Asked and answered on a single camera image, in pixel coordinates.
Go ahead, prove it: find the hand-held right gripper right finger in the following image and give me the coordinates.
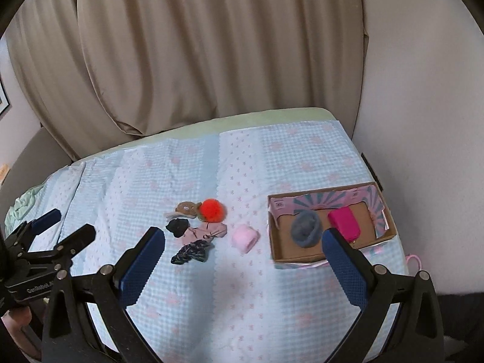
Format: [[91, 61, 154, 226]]
[[321, 228, 446, 363]]

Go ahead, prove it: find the beige upholstered headboard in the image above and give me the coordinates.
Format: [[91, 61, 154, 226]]
[[0, 126, 73, 218]]

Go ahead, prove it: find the light blue printed blanket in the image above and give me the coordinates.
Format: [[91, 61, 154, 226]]
[[8, 119, 411, 363]]

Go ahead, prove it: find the cardboard box with pink flaps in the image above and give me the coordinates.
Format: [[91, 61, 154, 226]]
[[268, 181, 397, 270]]

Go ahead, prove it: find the grey knit scrunchie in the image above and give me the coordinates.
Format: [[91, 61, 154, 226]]
[[291, 211, 323, 249]]

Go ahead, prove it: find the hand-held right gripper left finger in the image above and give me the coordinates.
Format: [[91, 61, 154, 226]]
[[41, 227, 166, 363]]

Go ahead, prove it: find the dark cloth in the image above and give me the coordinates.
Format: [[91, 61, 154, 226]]
[[434, 292, 484, 340]]

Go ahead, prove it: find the pale pink cloth roll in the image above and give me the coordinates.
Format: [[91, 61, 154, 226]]
[[231, 224, 261, 254]]

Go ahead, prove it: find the crumpled green cloth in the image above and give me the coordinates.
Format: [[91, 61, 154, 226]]
[[7, 185, 47, 229]]

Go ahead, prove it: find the orange pom-pom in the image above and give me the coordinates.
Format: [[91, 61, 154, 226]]
[[198, 198, 225, 222]]

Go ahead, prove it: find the beige curtain panel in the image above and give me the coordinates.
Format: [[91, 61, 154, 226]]
[[7, 0, 127, 161], [77, 0, 370, 139]]

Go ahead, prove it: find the magenta cloth roll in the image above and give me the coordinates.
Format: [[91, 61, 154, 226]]
[[327, 207, 359, 243]]

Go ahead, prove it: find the framed wall picture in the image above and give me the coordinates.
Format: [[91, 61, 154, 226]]
[[0, 77, 11, 116]]

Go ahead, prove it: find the dark patterned scrunchie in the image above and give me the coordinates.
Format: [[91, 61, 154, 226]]
[[170, 240, 211, 266]]

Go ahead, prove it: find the brown plush toy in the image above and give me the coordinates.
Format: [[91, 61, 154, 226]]
[[164, 201, 201, 220]]

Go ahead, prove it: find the pale green bed sheet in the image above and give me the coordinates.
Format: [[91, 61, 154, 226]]
[[70, 107, 340, 167]]

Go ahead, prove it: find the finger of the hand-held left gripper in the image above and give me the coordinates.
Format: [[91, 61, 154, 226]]
[[19, 224, 96, 264], [5, 209, 62, 249]]

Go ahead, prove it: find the dusty pink cloth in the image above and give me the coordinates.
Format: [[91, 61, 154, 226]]
[[180, 222, 228, 247]]

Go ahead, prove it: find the black scrunchie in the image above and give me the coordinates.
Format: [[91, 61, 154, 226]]
[[165, 218, 190, 239]]

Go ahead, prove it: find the person's left hand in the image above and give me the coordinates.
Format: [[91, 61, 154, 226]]
[[0, 307, 32, 346]]

